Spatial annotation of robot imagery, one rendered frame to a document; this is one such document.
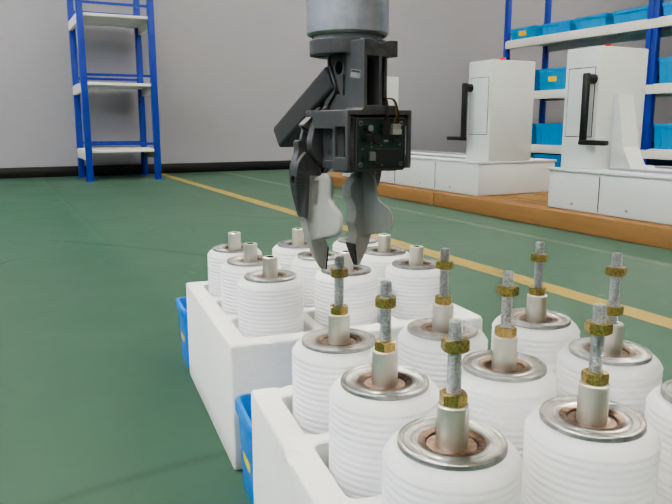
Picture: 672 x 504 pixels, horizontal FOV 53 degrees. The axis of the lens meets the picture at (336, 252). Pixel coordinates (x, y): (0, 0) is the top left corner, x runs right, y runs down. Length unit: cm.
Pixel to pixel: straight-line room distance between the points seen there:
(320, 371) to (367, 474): 13
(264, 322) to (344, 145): 40
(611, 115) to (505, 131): 72
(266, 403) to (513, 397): 27
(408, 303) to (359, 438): 49
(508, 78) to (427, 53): 412
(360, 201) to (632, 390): 31
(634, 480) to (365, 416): 20
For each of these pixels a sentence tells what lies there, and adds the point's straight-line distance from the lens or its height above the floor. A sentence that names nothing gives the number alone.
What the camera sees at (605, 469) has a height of 24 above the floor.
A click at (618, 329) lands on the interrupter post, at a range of 70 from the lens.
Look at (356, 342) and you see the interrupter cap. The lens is 69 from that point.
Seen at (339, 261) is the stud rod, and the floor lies 34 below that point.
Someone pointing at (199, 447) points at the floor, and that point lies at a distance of 105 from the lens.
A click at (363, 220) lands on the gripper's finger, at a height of 37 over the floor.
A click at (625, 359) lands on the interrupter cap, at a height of 25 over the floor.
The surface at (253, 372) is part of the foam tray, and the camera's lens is 93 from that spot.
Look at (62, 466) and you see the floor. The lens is 106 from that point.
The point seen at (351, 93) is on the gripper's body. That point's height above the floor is 50.
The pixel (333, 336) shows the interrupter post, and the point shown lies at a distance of 68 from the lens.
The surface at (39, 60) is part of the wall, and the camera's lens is 654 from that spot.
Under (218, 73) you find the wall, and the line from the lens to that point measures 683.
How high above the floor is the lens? 47
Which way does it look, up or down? 11 degrees down
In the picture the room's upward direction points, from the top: straight up
